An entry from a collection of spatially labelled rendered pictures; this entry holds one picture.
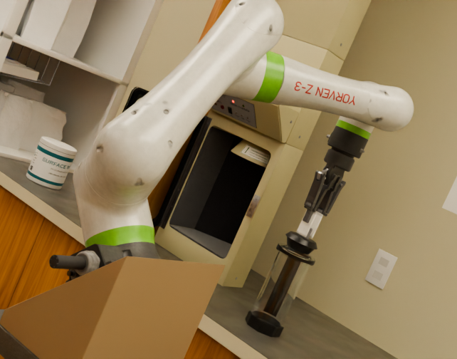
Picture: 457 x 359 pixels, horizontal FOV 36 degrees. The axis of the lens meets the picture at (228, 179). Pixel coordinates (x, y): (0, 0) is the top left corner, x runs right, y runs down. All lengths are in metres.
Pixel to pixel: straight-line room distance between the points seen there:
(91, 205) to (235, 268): 0.94
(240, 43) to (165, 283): 0.47
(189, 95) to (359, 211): 1.29
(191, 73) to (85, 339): 0.49
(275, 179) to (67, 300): 1.07
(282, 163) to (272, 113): 0.17
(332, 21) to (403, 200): 0.64
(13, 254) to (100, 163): 1.26
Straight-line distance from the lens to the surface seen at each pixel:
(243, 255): 2.16
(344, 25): 2.15
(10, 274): 2.41
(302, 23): 2.18
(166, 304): 1.25
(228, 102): 2.15
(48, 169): 2.47
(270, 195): 2.13
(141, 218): 1.28
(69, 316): 1.18
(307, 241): 1.83
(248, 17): 1.38
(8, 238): 2.43
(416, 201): 2.35
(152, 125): 1.17
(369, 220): 2.40
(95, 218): 1.28
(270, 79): 1.55
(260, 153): 2.18
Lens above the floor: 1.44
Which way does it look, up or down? 5 degrees down
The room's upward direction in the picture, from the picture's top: 24 degrees clockwise
